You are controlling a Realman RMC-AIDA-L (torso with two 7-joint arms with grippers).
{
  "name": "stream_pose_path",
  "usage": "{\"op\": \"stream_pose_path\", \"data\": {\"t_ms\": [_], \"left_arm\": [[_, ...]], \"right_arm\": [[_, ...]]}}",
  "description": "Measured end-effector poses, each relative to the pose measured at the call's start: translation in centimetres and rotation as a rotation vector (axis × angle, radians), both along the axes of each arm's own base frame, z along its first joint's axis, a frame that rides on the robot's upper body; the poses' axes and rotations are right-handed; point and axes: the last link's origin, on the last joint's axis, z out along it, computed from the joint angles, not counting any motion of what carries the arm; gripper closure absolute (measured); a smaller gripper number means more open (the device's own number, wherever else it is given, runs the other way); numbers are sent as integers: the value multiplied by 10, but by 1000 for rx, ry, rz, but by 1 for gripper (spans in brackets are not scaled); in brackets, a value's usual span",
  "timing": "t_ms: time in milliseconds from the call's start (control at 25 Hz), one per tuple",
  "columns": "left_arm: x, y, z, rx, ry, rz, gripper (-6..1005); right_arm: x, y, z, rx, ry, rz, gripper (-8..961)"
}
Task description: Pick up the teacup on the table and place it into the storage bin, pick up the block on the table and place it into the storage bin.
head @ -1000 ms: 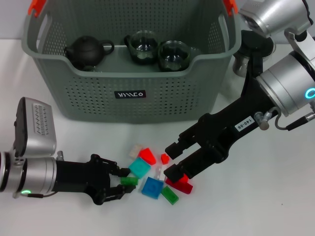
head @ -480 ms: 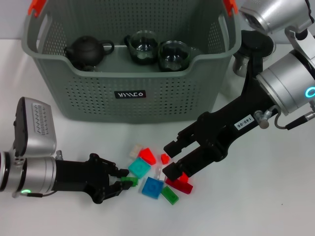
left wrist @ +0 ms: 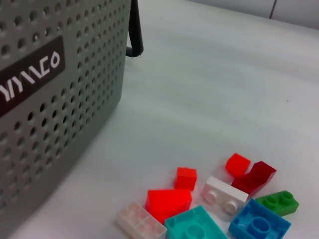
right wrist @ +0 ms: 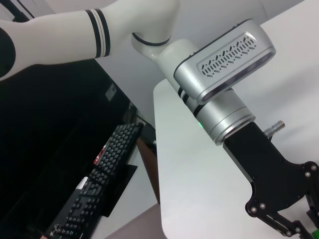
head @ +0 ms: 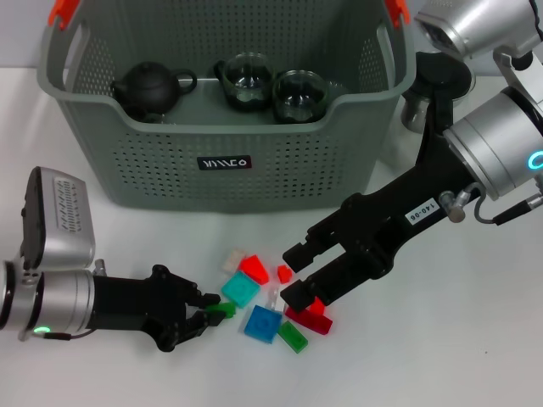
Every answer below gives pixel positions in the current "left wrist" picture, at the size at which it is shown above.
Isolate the red small square block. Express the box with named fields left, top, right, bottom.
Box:
left=225, top=153, right=252, bottom=178

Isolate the blue square block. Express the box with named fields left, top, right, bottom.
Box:
left=228, top=198, right=292, bottom=239

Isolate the green rectangular block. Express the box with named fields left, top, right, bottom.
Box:
left=255, top=190, right=300, bottom=217

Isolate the tiny red stud block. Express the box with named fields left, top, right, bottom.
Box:
left=173, top=167, right=197, bottom=192

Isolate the orange red sloped block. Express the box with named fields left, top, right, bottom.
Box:
left=145, top=188, right=193, bottom=225

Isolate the grey perforated plastic storage basket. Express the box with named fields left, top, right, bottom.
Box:
left=0, top=0, right=132, bottom=239

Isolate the white small block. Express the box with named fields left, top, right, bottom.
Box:
left=200, top=175, right=250, bottom=216

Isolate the translucent white pink block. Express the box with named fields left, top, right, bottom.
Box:
left=117, top=202, right=167, bottom=239

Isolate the teal square block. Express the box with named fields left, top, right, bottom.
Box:
left=164, top=205, right=229, bottom=239

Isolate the dark red long block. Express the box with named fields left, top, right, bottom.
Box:
left=231, top=160, right=277, bottom=197

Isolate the glass kettle with black handle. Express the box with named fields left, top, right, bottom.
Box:
left=125, top=0, right=145, bottom=58

